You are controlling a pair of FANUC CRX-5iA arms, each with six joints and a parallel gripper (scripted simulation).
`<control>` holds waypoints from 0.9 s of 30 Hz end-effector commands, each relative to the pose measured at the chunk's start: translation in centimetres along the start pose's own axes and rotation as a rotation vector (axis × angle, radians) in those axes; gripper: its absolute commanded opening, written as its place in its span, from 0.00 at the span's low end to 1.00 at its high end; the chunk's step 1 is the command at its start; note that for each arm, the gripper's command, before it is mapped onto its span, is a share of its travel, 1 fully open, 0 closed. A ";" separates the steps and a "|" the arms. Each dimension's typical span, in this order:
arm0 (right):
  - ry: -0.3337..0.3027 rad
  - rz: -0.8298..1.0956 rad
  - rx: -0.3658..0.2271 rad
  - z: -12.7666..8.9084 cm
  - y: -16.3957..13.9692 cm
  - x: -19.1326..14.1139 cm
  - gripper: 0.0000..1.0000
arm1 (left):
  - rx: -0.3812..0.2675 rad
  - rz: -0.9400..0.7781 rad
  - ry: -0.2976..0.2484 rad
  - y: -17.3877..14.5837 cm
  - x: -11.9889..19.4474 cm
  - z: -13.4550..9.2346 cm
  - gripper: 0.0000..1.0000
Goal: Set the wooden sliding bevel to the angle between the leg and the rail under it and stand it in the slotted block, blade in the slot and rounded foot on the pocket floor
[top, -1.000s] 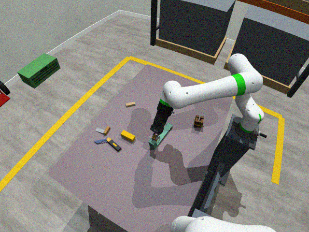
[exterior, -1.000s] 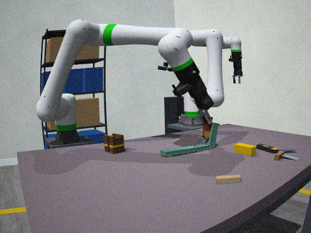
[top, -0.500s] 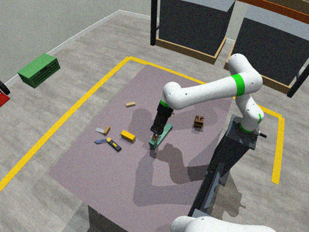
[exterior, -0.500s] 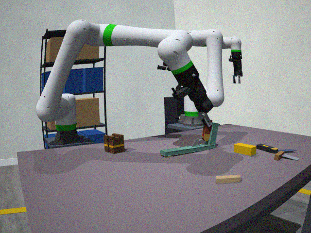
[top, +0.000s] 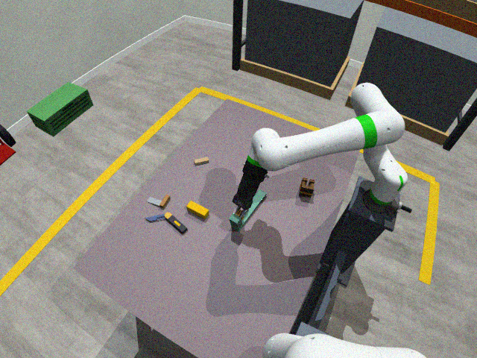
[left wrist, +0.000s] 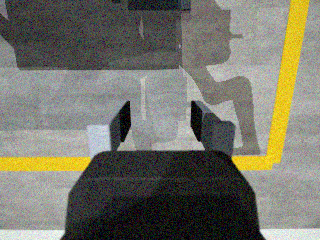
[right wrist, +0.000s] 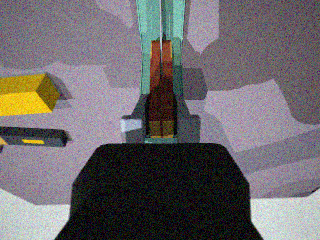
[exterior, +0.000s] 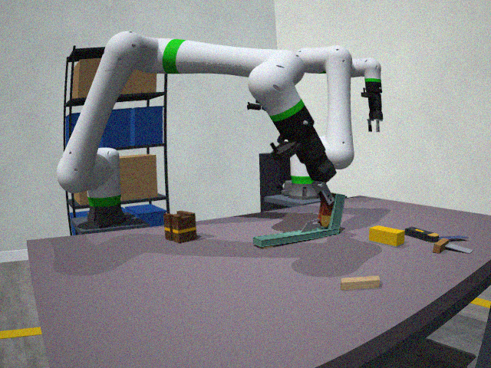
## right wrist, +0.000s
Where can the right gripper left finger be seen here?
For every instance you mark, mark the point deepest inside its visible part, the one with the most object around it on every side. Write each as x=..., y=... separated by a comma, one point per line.
x=135, y=127

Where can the green l-shaped bar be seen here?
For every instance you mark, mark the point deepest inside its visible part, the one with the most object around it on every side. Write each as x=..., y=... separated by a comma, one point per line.
x=172, y=29

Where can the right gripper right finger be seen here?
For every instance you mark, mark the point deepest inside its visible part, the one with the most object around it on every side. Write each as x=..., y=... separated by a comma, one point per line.
x=186, y=126

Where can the yellow rectangular block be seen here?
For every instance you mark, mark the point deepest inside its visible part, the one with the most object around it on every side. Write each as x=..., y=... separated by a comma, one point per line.
x=27, y=94

